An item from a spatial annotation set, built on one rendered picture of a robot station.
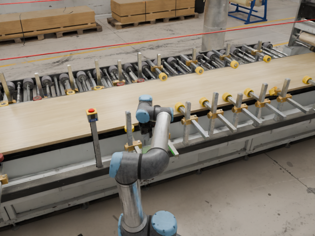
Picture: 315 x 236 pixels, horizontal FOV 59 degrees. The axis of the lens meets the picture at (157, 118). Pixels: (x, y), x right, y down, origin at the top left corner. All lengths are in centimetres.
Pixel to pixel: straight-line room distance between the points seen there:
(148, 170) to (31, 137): 140
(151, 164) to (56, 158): 135
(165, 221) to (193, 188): 138
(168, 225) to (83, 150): 107
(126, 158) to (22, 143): 131
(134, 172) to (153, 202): 171
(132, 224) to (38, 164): 111
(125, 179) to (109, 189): 158
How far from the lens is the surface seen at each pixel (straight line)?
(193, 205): 292
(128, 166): 122
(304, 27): 440
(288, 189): 333
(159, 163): 124
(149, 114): 172
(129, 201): 143
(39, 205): 285
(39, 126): 253
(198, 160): 308
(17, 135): 251
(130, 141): 221
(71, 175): 228
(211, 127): 250
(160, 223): 171
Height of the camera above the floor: 226
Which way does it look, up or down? 34 degrees down
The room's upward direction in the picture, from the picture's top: straight up
